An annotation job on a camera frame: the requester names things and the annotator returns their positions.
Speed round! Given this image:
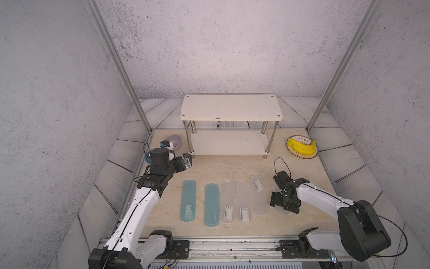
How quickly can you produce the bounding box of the round enamel plate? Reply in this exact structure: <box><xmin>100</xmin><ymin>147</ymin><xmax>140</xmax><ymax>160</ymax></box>
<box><xmin>287</xmin><ymin>135</ymin><xmax>319</xmax><ymax>159</ymax></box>

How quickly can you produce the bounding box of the purple bowl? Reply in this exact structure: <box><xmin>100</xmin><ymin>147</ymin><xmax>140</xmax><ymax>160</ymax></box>
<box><xmin>166</xmin><ymin>134</ymin><xmax>182</xmax><ymax>151</ymax></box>

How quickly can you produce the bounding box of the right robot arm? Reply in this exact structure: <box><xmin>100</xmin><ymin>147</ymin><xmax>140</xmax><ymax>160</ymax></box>
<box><xmin>271</xmin><ymin>171</ymin><xmax>391</xmax><ymax>262</ymax></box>

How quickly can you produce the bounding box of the left green pencil case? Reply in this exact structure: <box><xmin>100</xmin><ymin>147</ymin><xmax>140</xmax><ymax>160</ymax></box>
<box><xmin>180</xmin><ymin>180</ymin><xmax>197</xmax><ymax>222</ymax></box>

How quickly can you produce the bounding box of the right green pencil case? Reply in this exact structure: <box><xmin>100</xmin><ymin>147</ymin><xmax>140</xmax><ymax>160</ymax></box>
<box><xmin>204</xmin><ymin>183</ymin><xmax>220</xmax><ymax>227</ymax></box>

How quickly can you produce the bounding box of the yellow banana bunch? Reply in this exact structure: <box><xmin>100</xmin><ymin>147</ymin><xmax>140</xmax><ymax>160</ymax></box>
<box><xmin>287</xmin><ymin>138</ymin><xmax>317</xmax><ymax>156</ymax></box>

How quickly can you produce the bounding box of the aluminium frame post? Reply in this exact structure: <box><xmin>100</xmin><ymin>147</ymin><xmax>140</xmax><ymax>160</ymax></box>
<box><xmin>84</xmin><ymin>0</ymin><xmax>152</xmax><ymax>133</ymax></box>
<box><xmin>306</xmin><ymin>0</ymin><xmax>382</xmax><ymax>134</ymax></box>

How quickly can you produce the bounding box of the green pencil case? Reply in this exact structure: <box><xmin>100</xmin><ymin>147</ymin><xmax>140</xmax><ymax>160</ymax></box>
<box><xmin>204</xmin><ymin>183</ymin><xmax>220</xmax><ymax>227</ymax></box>
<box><xmin>180</xmin><ymin>180</ymin><xmax>197</xmax><ymax>222</ymax></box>

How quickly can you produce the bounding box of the left aluminium frame post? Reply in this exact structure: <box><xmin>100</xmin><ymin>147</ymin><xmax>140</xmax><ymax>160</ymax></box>
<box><xmin>84</xmin><ymin>0</ymin><xmax>152</xmax><ymax>133</ymax></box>

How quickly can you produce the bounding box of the blue bowl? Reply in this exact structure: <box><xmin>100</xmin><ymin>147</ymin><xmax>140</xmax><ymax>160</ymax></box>
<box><xmin>144</xmin><ymin>150</ymin><xmax>152</xmax><ymax>164</ymax></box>

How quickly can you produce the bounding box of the right aluminium frame post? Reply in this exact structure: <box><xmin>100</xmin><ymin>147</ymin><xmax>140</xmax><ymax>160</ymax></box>
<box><xmin>306</xmin><ymin>0</ymin><xmax>382</xmax><ymax>134</ymax></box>

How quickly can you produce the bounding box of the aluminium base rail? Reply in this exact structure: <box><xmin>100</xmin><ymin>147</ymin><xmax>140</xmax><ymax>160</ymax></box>
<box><xmin>97</xmin><ymin>236</ymin><xmax>387</xmax><ymax>269</ymax></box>

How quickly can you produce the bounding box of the white two-tier shelf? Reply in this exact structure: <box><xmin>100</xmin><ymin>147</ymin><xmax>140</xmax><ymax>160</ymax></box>
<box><xmin>180</xmin><ymin>94</ymin><xmax>283</xmax><ymax>159</ymax></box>

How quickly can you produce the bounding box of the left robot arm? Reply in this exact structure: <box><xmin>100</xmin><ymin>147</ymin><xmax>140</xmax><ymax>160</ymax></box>
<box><xmin>88</xmin><ymin>147</ymin><xmax>193</xmax><ymax>269</ymax></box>

